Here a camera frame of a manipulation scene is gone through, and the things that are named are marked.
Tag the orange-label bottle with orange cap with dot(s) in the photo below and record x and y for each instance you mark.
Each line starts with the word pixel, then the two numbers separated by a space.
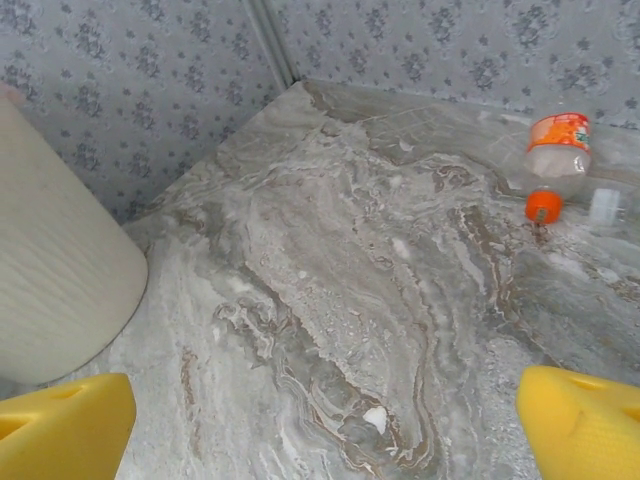
pixel 557 150

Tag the large round plastic bin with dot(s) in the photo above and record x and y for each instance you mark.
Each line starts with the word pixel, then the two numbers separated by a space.
pixel 55 250

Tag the white bottle cap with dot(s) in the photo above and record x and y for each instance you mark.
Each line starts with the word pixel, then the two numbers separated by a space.
pixel 606 206

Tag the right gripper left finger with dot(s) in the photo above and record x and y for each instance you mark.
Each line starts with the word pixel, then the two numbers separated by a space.
pixel 60 430

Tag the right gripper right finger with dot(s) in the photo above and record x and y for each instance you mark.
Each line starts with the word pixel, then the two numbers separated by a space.
pixel 585 430

